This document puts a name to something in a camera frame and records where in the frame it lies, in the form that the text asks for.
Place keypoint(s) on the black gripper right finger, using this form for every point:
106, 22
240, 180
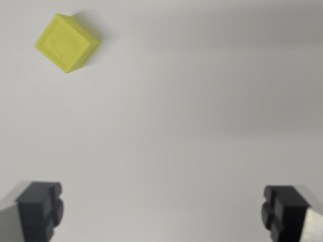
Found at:
287, 214

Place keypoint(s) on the yellow cube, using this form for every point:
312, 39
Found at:
66, 43

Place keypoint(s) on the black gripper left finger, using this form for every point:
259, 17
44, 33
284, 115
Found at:
35, 214

